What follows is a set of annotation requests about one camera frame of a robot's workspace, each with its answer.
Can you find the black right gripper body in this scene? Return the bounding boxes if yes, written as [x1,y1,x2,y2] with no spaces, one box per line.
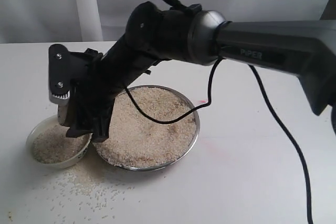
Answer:
[68,1,192,120]

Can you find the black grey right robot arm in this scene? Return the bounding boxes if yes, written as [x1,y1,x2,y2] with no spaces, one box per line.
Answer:
[64,2,335,142]

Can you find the rice in white bowl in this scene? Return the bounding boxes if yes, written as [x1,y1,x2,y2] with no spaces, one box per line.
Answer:
[32,125,88,164]

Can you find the rice in steel pan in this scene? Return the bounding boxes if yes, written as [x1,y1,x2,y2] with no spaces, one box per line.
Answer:
[93,87,197,167]

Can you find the white ceramic bowl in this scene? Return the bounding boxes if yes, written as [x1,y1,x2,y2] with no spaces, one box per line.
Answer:
[26,115,90,169]

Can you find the spilled rice on table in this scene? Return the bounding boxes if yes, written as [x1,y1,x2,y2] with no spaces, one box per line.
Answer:
[32,156,135,223]

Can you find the stainless steel round pan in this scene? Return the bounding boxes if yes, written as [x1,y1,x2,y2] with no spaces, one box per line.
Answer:
[91,84,202,172]

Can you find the dark stand at right edge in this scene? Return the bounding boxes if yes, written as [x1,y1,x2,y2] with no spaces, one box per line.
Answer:
[320,0,336,20]

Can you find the black camera cable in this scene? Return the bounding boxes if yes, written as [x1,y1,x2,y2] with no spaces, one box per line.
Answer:
[123,0,314,224]

